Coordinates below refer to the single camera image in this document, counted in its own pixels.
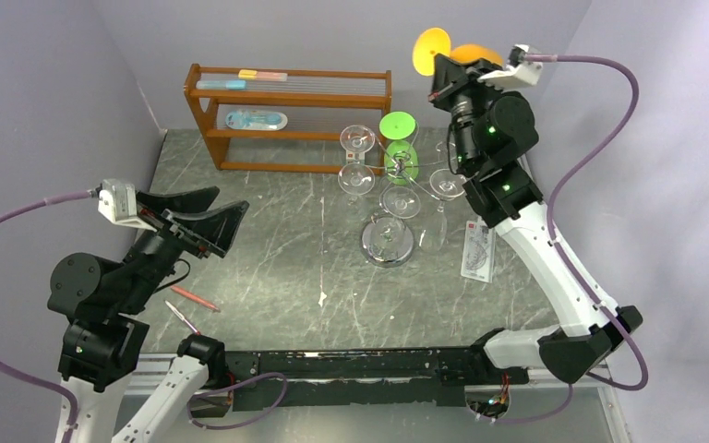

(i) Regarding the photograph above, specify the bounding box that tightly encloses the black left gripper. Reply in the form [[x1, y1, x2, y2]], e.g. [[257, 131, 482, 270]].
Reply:
[[117, 185, 250, 310]]

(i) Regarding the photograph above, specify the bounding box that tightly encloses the orange plastic goblet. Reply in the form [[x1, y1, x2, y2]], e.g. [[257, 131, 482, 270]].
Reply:
[[412, 28, 504, 77]]

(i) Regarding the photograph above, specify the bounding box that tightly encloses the green plastic goblet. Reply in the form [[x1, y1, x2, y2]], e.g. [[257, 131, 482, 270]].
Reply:
[[379, 111, 419, 186]]

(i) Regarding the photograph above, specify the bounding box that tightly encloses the clear tall flute glass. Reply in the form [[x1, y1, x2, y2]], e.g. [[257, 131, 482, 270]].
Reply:
[[419, 169, 466, 252]]

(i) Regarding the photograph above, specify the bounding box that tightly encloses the clear stemmed wine glass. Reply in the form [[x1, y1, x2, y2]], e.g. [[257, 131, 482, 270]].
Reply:
[[339, 125, 377, 157]]

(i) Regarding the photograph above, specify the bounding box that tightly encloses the clear wide wine glass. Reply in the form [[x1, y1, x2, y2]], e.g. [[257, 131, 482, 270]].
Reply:
[[379, 186, 421, 220]]

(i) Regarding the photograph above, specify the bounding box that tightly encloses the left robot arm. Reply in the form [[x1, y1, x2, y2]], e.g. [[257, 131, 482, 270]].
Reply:
[[47, 180, 248, 442]]

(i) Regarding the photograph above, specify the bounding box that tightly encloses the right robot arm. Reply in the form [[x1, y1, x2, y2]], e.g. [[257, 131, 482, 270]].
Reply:
[[428, 47, 643, 384]]

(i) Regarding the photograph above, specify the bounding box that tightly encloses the chrome wine glass rack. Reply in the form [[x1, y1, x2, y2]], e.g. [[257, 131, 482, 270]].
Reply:
[[359, 137, 463, 269]]

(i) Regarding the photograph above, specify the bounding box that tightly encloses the red pen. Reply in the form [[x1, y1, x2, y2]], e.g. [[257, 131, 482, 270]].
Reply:
[[170, 285, 220, 312]]

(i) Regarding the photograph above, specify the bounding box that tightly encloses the silver red-tipped pen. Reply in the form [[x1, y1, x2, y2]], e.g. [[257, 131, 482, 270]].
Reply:
[[163, 300, 201, 335]]

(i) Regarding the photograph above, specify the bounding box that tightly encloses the orange wooden shelf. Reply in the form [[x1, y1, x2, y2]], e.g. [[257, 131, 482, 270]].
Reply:
[[184, 64, 392, 174]]

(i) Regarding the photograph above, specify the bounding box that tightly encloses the blue eraser bar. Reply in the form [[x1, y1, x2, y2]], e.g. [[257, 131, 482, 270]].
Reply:
[[196, 79, 247, 90]]

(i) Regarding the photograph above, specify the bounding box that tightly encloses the yellow pink eraser bar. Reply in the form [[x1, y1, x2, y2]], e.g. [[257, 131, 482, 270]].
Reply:
[[238, 69, 288, 82]]

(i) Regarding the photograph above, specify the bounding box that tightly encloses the white packaged ruler card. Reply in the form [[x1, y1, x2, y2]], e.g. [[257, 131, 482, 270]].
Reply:
[[461, 220, 495, 283]]

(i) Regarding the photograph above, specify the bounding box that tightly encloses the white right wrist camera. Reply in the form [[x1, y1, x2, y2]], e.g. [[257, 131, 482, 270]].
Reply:
[[477, 44, 543, 90]]

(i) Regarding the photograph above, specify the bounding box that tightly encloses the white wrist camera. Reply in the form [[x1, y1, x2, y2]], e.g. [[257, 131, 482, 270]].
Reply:
[[477, 44, 543, 90], [97, 179, 155, 231]]

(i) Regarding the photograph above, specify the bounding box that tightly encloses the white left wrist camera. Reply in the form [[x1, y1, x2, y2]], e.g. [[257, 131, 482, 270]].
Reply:
[[97, 179, 155, 231]]

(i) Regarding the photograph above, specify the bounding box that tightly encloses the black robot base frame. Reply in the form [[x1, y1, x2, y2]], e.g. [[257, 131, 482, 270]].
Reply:
[[177, 337, 529, 412]]

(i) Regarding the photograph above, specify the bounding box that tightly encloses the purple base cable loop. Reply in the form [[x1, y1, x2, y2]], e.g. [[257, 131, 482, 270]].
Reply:
[[186, 371, 290, 431]]

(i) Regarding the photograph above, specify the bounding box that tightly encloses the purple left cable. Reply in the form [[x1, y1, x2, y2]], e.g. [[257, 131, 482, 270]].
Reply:
[[0, 189, 100, 443]]

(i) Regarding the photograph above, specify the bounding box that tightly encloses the aluminium side rail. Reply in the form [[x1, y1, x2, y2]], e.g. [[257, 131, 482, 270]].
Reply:
[[507, 128, 613, 387]]

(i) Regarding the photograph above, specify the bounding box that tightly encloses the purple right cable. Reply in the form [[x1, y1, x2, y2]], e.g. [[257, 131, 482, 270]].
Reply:
[[525, 54, 650, 392]]

